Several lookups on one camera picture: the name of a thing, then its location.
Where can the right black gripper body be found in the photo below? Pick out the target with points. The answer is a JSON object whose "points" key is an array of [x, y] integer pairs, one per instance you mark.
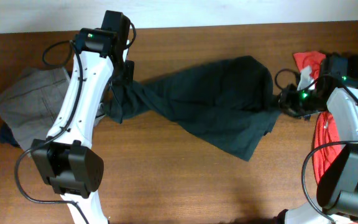
{"points": [[299, 103]]}

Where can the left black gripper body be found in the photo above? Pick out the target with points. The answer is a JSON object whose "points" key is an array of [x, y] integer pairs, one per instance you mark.
{"points": [[124, 72]]}

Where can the dark green Nike t-shirt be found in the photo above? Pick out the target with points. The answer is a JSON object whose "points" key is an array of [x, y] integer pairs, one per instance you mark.
{"points": [[227, 103]]}

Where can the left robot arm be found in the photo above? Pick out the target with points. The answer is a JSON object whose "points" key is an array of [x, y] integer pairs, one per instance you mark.
{"points": [[64, 158]]}

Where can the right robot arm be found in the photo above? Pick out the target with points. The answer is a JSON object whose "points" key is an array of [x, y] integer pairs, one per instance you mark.
{"points": [[335, 90]]}

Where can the red garment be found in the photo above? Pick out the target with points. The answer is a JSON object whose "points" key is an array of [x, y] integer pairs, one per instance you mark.
{"points": [[325, 132]]}

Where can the grey folded trousers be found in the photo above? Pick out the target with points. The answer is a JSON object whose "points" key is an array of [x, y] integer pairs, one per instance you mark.
{"points": [[49, 103]]}

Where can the navy blue folded garment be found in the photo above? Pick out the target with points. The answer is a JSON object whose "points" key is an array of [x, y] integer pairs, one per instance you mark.
{"points": [[6, 136]]}

